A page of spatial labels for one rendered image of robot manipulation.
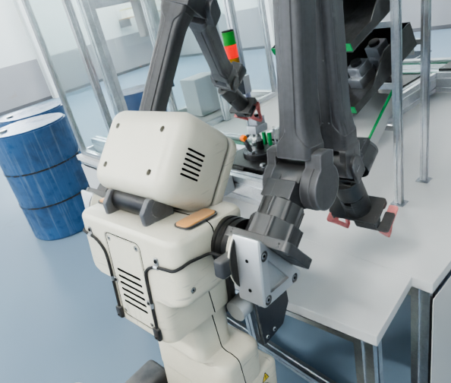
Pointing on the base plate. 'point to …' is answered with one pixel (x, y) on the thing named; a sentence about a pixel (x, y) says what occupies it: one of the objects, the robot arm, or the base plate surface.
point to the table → (347, 292)
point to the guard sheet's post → (234, 33)
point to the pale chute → (374, 117)
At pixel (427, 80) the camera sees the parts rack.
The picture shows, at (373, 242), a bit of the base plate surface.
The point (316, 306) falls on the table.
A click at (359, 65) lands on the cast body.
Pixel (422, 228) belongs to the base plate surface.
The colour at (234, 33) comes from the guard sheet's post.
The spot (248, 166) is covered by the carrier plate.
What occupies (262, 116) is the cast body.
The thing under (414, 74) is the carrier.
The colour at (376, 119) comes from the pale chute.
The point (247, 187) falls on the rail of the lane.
